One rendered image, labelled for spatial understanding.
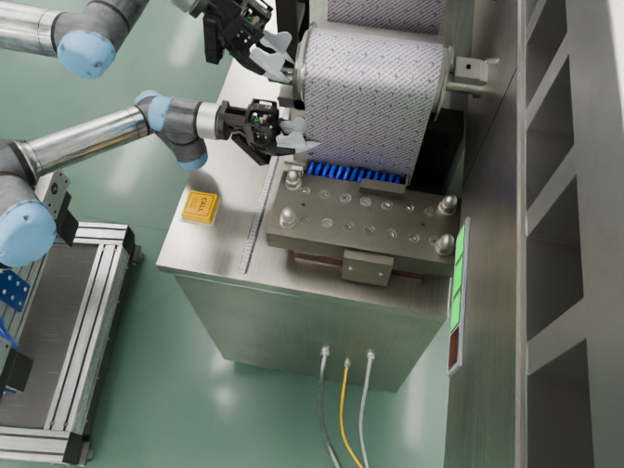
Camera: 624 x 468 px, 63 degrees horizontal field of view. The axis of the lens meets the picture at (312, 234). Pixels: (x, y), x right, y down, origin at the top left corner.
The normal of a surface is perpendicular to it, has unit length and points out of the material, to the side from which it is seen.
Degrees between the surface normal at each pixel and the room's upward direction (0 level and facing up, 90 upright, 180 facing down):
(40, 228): 88
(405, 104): 90
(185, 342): 0
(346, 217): 0
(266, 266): 0
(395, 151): 90
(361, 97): 90
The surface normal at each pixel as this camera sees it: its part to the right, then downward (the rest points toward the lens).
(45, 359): 0.00, -0.48
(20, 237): 0.75, 0.56
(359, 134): -0.19, 0.86
